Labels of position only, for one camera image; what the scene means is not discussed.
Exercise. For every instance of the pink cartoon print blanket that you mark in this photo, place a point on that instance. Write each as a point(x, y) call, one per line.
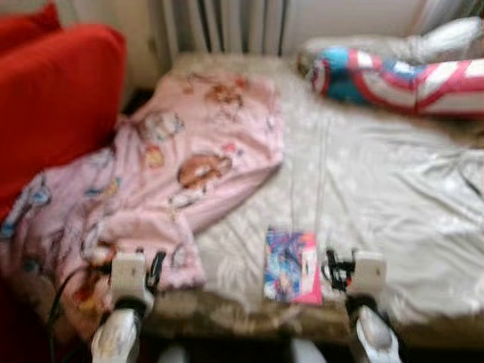
point(197, 136)

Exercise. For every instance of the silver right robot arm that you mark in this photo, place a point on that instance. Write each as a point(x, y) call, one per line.
point(374, 336)

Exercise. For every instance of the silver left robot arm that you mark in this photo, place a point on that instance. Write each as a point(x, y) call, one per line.
point(117, 336)

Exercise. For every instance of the colourful picture book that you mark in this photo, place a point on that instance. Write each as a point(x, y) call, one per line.
point(287, 265)

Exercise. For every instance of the silver right robot leg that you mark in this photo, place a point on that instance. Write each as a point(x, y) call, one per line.
point(308, 352)

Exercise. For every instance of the grey floral bed sheet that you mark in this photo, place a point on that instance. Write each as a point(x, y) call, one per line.
point(378, 189)

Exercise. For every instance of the red white blue bolster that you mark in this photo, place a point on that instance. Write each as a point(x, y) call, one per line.
point(393, 83)

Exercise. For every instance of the grey pleated curtain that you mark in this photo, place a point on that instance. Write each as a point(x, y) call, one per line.
point(454, 11)
point(227, 26)

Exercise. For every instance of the grey knotted bolster pillow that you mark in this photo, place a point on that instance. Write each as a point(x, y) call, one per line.
point(454, 41)

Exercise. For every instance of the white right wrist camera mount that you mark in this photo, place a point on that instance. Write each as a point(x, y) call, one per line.
point(369, 272)

